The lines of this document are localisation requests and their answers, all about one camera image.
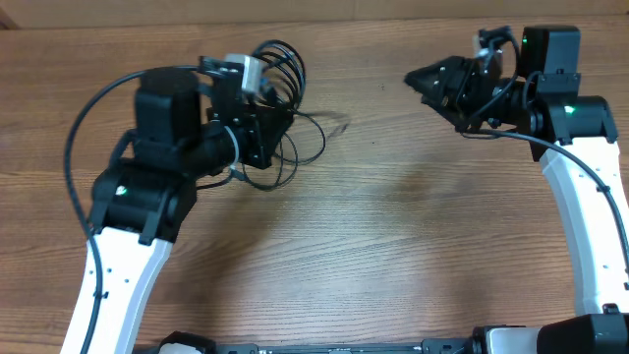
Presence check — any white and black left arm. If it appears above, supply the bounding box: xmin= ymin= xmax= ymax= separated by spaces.
xmin=62 ymin=66 xmax=295 ymax=353

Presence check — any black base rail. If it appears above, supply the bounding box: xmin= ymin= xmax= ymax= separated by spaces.
xmin=132 ymin=331 xmax=629 ymax=354

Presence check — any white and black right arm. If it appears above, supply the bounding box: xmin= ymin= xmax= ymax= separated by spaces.
xmin=404 ymin=25 xmax=628 ymax=315

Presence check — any black cable bundle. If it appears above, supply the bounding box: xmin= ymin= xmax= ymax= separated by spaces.
xmin=240 ymin=38 xmax=327 ymax=192

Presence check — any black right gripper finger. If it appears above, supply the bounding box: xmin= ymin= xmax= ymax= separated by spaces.
xmin=404 ymin=56 xmax=465 ymax=93
xmin=422 ymin=92 xmax=465 ymax=129

